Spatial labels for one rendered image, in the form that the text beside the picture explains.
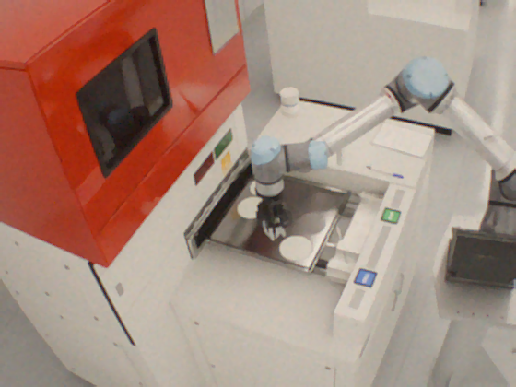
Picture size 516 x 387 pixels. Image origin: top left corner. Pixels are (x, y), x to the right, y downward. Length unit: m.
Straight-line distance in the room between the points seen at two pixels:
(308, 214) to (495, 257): 0.65
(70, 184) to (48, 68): 0.27
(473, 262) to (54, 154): 1.22
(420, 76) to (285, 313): 0.81
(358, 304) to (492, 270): 0.47
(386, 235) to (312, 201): 0.32
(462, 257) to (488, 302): 0.18
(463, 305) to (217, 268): 0.81
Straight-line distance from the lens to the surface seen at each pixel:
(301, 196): 1.89
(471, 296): 1.75
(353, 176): 1.89
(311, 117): 2.13
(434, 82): 1.45
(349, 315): 1.50
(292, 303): 1.70
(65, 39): 1.09
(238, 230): 1.81
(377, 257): 1.63
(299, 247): 1.73
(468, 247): 1.66
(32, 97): 1.06
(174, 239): 1.69
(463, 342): 2.09
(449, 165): 3.46
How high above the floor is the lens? 2.21
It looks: 43 degrees down
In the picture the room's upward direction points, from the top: 8 degrees counter-clockwise
